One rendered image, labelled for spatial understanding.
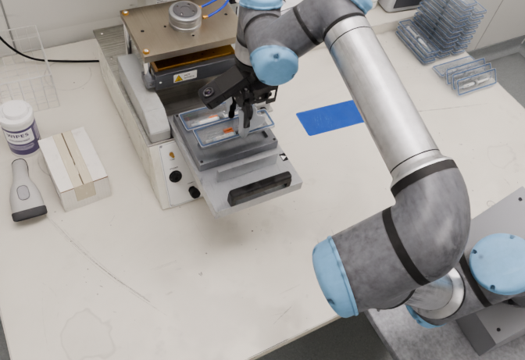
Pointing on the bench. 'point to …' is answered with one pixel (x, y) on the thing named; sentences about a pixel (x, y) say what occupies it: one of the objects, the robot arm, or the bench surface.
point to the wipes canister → (19, 128)
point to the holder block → (250, 145)
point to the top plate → (181, 26)
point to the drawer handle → (258, 187)
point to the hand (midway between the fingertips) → (234, 125)
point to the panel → (176, 190)
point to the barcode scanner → (24, 194)
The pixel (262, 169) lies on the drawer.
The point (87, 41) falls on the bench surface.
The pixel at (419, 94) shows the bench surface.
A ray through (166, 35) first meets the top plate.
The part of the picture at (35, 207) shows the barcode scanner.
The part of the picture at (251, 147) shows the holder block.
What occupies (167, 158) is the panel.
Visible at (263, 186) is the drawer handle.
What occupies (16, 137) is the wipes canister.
